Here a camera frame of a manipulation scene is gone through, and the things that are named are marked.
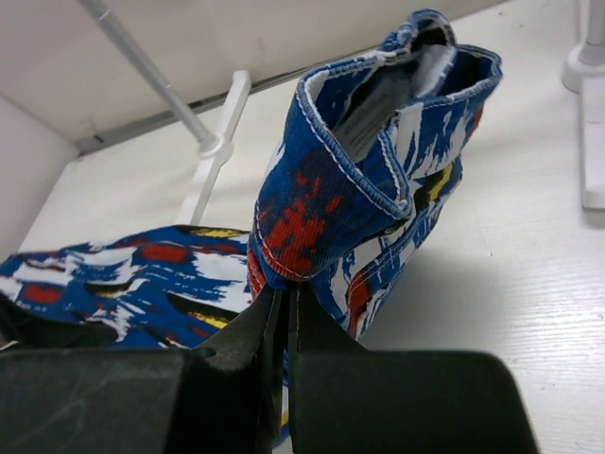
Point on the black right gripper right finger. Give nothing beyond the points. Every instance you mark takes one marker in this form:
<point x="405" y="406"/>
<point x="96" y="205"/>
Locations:
<point x="321" y="357"/>

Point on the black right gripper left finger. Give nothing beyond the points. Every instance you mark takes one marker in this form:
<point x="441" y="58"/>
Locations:
<point x="242" y="370"/>

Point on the blue white red patterned trousers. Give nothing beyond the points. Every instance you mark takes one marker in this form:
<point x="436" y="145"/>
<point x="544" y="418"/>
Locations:
<point x="103" y="334"/>

